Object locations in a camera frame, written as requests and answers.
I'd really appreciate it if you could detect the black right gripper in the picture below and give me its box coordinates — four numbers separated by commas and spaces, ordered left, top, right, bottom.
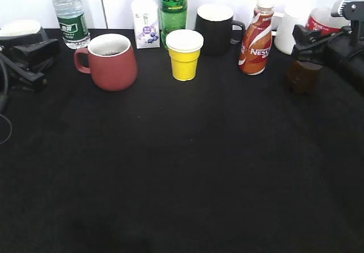
291, 0, 363, 94

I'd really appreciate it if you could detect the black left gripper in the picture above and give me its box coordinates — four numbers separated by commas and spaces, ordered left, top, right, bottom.
1, 34, 60, 93

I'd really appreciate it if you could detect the orange nescafe bottle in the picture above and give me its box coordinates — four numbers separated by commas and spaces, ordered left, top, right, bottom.
238, 0, 274, 76

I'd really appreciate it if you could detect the white ceramic mug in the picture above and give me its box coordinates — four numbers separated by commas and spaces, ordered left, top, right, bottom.
272, 5, 309, 55

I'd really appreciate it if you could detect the black ceramic mug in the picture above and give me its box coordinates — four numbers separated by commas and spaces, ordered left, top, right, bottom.
195, 3, 246, 56

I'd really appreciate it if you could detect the white blueberry milk carton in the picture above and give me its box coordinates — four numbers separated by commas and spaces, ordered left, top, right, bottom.
131, 0, 160, 49

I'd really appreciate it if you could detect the yellow plastic cup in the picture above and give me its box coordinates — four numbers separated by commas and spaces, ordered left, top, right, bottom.
166, 29, 204, 81

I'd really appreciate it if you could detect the red ceramic mug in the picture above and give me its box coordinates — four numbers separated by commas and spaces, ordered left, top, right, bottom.
73, 34, 138, 92

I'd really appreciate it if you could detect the green sprite bottle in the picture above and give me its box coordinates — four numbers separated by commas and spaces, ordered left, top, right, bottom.
159, 0, 188, 49

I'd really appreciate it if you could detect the cola bottle red label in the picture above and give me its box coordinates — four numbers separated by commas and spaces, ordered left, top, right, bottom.
286, 0, 350, 94

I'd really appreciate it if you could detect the clear water bottle green label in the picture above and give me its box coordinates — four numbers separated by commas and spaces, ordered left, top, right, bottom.
52, 0, 90, 49

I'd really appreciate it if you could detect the grey ceramic mug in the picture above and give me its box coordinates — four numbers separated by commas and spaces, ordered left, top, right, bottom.
1, 19, 49, 44

